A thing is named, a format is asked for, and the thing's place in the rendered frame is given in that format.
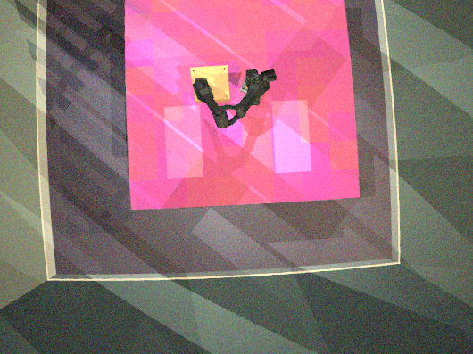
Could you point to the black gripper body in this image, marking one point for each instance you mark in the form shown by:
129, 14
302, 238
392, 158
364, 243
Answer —
251, 72

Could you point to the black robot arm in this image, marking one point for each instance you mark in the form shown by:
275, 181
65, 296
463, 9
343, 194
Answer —
258, 85

